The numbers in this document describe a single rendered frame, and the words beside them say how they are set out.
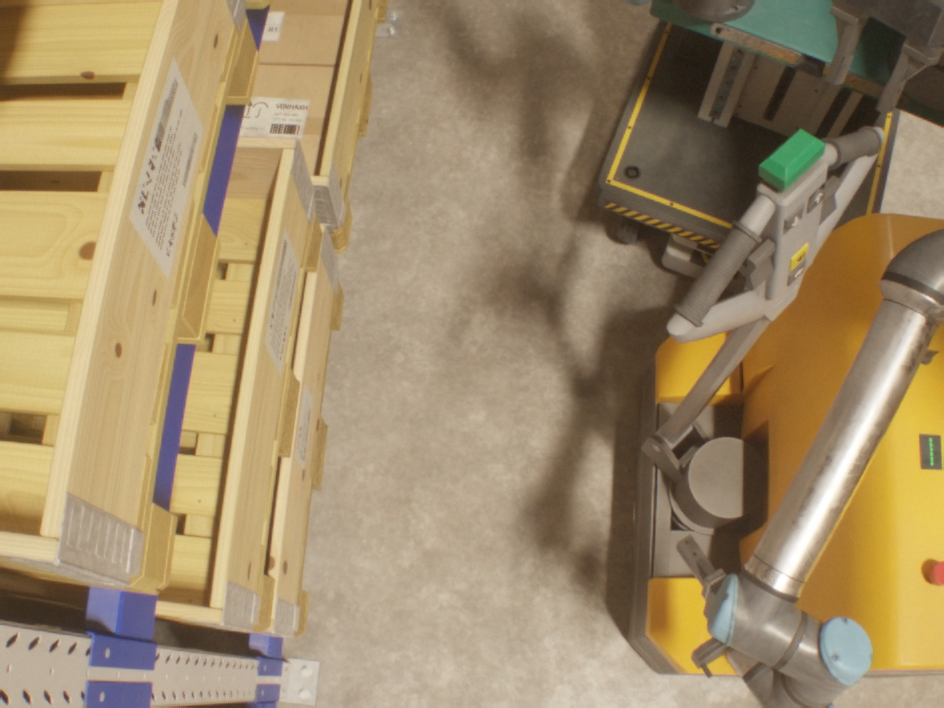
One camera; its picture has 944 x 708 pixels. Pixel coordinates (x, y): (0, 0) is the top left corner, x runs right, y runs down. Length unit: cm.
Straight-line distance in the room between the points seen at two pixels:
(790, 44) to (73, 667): 158
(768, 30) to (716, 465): 87
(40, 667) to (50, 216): 56
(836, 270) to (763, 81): 70
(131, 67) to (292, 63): 104
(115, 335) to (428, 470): 150
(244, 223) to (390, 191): 93
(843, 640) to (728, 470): 73
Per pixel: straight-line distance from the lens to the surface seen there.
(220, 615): 142
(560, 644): 233
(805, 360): 183
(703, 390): 169
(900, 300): 131
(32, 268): 123
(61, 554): 90
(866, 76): 190
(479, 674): 232
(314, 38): 237
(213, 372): 170
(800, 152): 112
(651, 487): 214
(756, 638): 132
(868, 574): 161
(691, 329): 113
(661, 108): 246
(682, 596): 203
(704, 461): 199
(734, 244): 112
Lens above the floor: 232
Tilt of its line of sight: 71 degrees down
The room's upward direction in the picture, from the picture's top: 1 degrees counter-clockwise
